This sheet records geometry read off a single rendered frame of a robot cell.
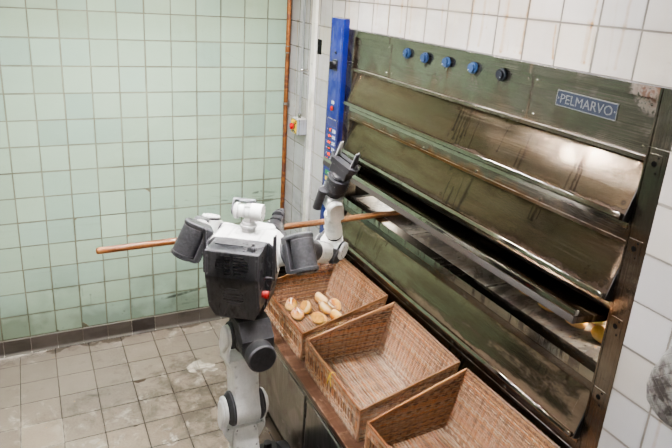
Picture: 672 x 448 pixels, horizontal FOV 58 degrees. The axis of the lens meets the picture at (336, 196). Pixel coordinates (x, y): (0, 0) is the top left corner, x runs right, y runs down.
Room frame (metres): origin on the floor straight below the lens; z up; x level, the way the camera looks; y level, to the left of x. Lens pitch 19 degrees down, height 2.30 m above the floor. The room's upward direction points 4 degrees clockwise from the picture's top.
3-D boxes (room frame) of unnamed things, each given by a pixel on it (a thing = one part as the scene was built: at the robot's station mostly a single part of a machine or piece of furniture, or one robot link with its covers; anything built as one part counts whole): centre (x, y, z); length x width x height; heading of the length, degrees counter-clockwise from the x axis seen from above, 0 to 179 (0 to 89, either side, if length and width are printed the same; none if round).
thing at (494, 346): (2.51, -0.46, 1.02); 1.79 x 0.11 x 0.19; 27
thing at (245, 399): (2.14, 0.33, 0.78); 0.18 x 0.15 x 0.47; 118
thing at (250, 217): (2.16, 0.32, 1.47); 0.10 x 0.07 x 0.09; 83
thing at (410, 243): (2.52, -0.48, 1.16); 1.80 x 0.06 x 0.04; 27
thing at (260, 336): (2.08, 0.30, 1.00); 0.28 x 0.13 x 0.18; 28
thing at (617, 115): (2.52, -0.49, 1.99); 1.80 x 0.08 x 0.21; 27
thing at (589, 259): (2.51, -0.46, 1.54); 1.79 x 0.11 x 0.19; 27
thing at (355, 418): (2.36, -0.24, 0.72); 0.56 x 0.49 x 0.28; 26
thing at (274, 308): (2.90, 0.04, 0.72); 0.56 x 0.49 x 0.28; 28
